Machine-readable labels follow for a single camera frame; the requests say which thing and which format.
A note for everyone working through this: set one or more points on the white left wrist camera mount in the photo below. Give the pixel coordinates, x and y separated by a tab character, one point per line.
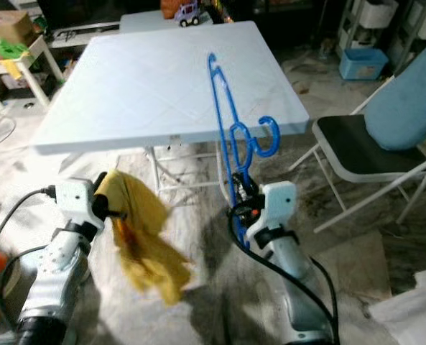
72	200

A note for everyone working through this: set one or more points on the blue plastic basket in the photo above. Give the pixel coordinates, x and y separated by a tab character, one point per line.
363	65

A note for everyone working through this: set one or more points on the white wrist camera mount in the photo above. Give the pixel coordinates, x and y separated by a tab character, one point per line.
274	205
72	200

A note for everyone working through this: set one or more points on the orange toy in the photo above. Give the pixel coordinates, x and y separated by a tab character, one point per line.
169	7

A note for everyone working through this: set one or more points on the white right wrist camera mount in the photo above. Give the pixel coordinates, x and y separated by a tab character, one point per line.
274	205

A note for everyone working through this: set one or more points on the white crumpled cloth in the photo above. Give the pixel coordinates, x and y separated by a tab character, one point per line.
410	309

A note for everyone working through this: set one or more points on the light blue pillow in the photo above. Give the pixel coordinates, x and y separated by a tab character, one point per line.
406	108

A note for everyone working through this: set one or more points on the white folding chair grey seat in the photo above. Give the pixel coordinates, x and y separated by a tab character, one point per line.
349	147

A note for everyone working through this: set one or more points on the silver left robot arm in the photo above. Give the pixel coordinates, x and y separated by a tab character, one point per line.
58	280

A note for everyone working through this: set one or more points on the low white shelf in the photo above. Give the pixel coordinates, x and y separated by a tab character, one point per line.
36	57

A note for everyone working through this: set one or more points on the cardboard box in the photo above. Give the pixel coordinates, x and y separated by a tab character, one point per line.
8	27

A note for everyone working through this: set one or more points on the small yellow cloth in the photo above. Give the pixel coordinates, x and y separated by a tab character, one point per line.
13	69

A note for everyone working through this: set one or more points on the purple white toy car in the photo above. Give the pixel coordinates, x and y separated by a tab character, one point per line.
187	14

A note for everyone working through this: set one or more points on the green item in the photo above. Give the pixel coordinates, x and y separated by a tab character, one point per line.
13	50

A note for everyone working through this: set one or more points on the yellow shirt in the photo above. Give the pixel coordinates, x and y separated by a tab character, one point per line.
148	244

